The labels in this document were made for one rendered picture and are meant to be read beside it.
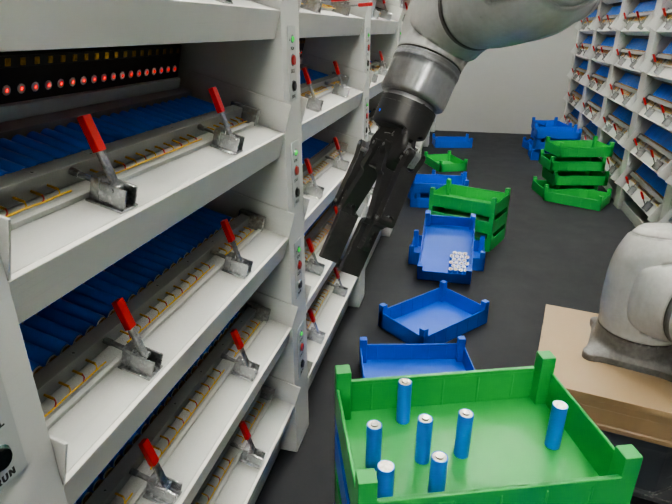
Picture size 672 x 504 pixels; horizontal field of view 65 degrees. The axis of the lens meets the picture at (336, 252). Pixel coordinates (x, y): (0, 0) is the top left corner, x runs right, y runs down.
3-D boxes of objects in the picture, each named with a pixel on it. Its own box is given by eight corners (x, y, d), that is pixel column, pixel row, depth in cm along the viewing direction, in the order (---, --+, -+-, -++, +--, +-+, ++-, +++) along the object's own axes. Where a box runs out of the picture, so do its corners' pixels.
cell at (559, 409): (571, 409, 63) (562, 451, 66) (563, 399, 65) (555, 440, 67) (556, 410, 63) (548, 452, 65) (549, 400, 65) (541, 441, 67)
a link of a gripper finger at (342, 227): (341, 210, 72) (338, 209, 72) (320, 257, 72) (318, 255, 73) (358, 218, 73) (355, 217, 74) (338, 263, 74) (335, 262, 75)
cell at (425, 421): (427, 453, 65) (430, 411, 63) (431, 464, 64) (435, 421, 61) (412, 454, 65) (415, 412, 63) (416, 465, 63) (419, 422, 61)
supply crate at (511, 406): (540, 396, 76) (549, 349, 73) (628, 514, 58) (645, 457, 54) (334, 412, 73) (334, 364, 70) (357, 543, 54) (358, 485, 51)
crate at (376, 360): (461, 358, 154) (464, 335, 151) (480, 404, 135) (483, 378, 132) (359, 359, 154) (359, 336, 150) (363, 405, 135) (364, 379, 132)
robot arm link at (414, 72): (432, 79, 75) (414, 118, 75) (383, 46, 70) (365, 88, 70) (474, 78, 67) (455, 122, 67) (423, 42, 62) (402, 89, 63)
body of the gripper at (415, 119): (450, 117, 67) (420, 184, 68) (412, 114, 74) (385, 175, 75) (406, 90, 63) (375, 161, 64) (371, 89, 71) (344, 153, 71)
